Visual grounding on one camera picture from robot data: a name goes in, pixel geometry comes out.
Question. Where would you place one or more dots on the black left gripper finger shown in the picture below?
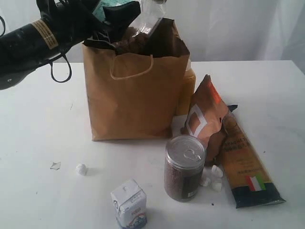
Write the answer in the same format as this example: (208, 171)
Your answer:
(122, 16)

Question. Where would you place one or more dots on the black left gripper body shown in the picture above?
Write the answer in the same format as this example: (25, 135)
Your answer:
(70, 21)

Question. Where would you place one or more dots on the clear jar gold lid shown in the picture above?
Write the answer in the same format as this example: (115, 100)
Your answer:
(140, 30)

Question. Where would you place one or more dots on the brown paper shopping bag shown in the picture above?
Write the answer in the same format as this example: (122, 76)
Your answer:
(134, 96)

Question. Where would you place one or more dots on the yellow juice bottle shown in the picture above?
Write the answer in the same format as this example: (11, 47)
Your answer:
(187, 91)

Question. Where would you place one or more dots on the brown coffee pouch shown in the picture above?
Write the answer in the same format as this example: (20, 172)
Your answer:
(205, 119)

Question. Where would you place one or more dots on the dark clear pull-tab can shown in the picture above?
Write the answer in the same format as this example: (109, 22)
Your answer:
(184, 161)

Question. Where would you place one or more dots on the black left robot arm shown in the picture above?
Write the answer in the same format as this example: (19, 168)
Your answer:
(18, 57)

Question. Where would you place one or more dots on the small white milk carton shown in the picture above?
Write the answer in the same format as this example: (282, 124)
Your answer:
(129, 201)

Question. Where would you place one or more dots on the white pebble left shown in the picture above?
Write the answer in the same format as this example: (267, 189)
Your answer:
(205, 181)

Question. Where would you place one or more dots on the white pebble lower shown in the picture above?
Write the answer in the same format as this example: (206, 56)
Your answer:
(216, 186)

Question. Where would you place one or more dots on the spaghetti packet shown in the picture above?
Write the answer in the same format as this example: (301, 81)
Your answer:
(249, 181)

